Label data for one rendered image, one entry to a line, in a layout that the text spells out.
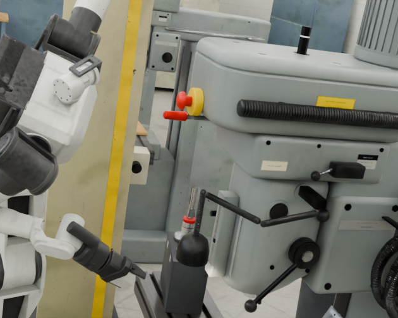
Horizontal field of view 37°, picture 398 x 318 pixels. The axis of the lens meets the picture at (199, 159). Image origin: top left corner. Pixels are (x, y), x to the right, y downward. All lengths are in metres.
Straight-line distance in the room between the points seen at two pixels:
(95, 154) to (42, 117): 1.56
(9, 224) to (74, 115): 0.36
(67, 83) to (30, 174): 0.24
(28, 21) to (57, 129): 8.73
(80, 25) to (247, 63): 0.72
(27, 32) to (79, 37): 8.55
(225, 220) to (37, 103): 0.57
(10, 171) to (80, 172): 1.66
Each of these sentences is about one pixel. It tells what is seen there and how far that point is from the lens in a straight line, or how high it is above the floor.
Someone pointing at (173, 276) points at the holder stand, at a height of 1.10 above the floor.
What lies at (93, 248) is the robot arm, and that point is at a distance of 1.74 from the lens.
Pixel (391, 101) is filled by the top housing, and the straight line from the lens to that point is 1.36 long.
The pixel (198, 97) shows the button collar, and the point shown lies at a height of 1.78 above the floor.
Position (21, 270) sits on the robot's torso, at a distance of 2.01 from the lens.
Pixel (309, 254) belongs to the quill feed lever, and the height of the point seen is 1.46.
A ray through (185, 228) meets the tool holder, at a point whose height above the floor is 1.21.
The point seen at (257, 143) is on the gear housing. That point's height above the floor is 1.71.
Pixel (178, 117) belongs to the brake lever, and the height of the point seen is 1.70.
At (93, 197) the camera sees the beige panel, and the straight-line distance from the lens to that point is 3.21.
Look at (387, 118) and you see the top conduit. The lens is 1.32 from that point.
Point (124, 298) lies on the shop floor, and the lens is 3.89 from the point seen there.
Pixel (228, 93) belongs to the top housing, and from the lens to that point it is 1.19.
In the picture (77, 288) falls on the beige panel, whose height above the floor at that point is 0.25.
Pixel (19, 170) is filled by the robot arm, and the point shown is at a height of 1.51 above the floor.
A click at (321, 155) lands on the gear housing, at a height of 1.69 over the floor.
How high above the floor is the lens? 2.03
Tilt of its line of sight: 18 degrees down
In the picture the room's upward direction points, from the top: 10 degrees clockwise
